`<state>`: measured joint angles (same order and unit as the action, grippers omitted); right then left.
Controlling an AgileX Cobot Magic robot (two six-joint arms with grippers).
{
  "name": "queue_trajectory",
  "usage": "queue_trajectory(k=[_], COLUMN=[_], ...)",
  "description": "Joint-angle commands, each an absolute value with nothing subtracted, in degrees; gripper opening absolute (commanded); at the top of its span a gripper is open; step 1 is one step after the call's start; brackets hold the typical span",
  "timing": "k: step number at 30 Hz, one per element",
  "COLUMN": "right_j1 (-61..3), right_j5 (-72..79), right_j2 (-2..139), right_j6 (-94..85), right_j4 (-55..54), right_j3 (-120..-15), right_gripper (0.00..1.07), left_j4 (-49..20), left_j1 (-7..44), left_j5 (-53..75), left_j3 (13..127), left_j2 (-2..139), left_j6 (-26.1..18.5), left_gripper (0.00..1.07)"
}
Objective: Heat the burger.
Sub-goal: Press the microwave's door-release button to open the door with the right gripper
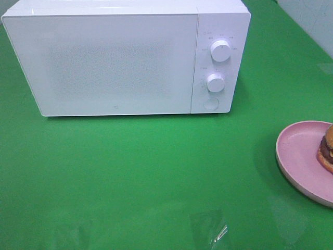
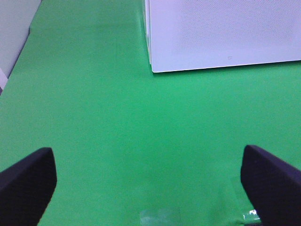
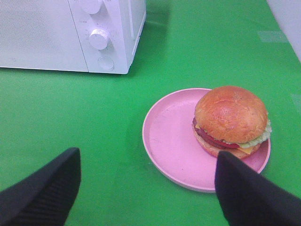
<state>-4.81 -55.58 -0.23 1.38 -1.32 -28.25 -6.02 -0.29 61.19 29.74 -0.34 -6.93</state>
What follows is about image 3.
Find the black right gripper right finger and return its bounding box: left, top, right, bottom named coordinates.
left=214, top=151, right=301, bottom=226

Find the white microwave oven body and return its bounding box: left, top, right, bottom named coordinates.
left=69, top=0, right=146, bottom=74

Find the pink round plate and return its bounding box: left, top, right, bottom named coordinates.
left=142, top=88, right=271, bottom=194

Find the burger with sesame bun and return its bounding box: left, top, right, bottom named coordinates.
left=192, top=86, right=272, bottom=159

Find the upper white microwave knob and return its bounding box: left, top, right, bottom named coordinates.
left=79, top=0, right=103, bottom=15

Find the lower white microwave knob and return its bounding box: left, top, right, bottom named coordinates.
left=89, top=28, right=110, bottom=50

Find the white microwave knob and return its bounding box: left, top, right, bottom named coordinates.
left=89, top=28, right=110, bottom=50
left=79, top=0, right=103, bottom=15

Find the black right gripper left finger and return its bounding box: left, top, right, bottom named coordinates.
left=0, top=147, right=81, bottom=226

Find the round white door button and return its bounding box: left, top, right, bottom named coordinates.
left=98, top=56, right=114, bottom=71

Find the white microwave door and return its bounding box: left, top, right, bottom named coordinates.
left=0, top=0, right=87, bottom=72

